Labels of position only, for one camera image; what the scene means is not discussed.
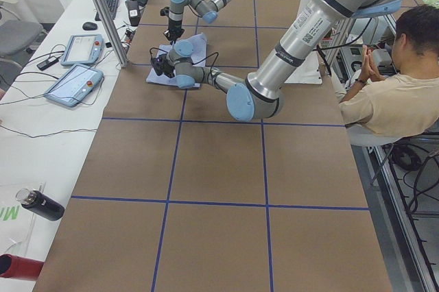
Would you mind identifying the grey office chair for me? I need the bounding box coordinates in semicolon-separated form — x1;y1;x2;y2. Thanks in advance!
1;0;47;69

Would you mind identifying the black computer mouse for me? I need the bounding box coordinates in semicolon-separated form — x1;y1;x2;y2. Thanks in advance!
82;21;97;31

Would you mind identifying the black water bottle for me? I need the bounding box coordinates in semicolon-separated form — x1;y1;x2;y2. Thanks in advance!
16;188;64;221

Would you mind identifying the seated person in beige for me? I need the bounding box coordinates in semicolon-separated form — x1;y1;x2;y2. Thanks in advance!
334;5;438;137

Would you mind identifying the black keyboard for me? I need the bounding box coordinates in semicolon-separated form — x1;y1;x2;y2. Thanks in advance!
95;0;122;21

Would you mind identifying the red cylinder bottle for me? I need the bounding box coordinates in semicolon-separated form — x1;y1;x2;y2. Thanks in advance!
1;254;45;281

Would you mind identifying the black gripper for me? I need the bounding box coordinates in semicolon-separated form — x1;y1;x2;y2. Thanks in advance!
150;54;174;78
160;6;184;44

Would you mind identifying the white plastic bag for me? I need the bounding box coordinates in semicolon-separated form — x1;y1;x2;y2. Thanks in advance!
0;181;45;256

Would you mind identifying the teach pendant tablet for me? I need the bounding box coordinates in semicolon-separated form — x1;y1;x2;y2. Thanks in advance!
43;64;104;108
60;34;105;66

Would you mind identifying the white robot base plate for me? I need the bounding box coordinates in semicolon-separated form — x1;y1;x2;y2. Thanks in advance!
285;51;322;85

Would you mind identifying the grey aluminium frame post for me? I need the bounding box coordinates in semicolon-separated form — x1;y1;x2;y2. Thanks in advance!
93;0;128;68

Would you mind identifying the black smartphone on desk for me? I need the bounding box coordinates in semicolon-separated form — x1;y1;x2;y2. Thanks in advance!
36;56;59;71

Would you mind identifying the far teach pendant tablet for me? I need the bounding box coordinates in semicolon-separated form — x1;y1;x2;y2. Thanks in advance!
60;34;105;66

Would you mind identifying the blue striped button shirt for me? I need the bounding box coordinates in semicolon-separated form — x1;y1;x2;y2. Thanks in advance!
146;33;207;89

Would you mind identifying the near teach pendant tablet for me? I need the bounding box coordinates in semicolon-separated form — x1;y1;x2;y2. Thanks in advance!
43;64;104;108

